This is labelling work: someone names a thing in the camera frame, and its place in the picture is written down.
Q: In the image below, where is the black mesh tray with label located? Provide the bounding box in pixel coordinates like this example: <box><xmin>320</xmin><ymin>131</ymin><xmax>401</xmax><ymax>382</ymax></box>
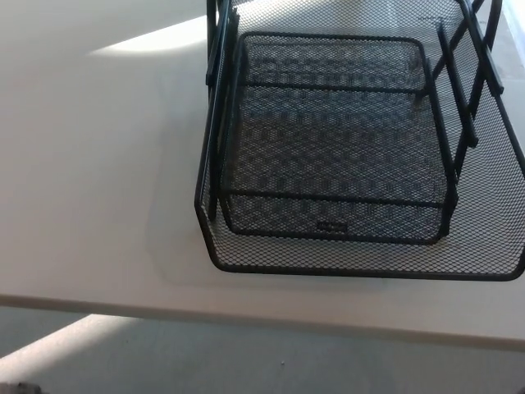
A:
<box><xmin>223</xmin><ymin>32</ymin><xmax>459</xmax><ymax>247</ymax></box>

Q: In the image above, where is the black mesh sliding drawer tray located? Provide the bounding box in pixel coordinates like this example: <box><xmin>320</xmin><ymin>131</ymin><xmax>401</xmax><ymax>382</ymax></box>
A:
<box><xmin>194</xmin><ymin>0</ymin><xmax>525</xmax><ymax>282</ymax></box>

